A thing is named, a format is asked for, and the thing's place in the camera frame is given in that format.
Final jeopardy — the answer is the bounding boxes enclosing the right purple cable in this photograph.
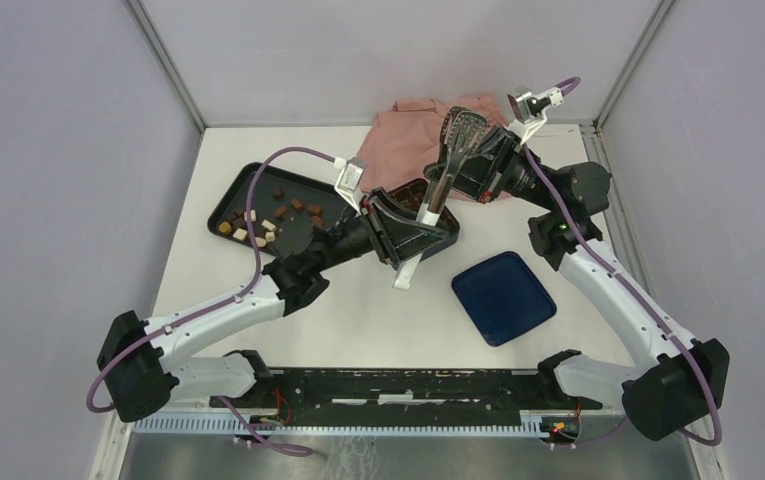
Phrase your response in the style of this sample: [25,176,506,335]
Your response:
[521,75,724,448]

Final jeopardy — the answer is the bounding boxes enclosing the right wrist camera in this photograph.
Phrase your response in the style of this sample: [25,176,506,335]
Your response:
[507,86,564,126]

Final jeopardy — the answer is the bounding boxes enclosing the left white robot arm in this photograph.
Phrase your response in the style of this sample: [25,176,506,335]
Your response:
[86,189,454,423]

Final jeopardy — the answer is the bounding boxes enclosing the pink cloth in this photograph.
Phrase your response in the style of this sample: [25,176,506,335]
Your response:
[356,93,509,193]

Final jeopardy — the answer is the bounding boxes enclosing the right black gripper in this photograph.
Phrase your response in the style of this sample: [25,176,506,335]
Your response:
[423,125,560,213]

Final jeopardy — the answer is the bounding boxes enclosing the white drawstring cord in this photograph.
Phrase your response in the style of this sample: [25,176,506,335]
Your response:
[527,123,577,140]

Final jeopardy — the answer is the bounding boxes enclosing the black chocolate tray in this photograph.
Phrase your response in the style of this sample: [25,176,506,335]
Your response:
[207,162,355,257]

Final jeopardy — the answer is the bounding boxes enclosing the blue box lid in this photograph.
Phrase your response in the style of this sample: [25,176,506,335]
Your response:
[451,251,557,347]

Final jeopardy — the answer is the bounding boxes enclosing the silver metal tongs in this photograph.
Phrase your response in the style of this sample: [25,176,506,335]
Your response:
[392,105,491,291]

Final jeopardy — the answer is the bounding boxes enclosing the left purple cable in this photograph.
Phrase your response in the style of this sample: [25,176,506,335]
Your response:
[86,146,344,458]

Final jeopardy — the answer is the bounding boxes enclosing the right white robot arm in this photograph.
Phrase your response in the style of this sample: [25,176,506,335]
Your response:
[425,127,731,446]

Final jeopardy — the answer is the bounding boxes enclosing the purple cable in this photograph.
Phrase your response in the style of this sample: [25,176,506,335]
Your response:
[86,146,344,458]
[521,75,724,448]

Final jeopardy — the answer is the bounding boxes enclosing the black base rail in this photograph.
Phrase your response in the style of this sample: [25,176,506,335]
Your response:
[230,367,602,427]

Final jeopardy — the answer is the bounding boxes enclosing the blue chocolate box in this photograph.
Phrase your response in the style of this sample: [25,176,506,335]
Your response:
[389,178,460,261]

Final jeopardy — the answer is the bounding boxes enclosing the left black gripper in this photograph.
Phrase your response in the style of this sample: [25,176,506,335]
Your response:
[312,187,450,273]

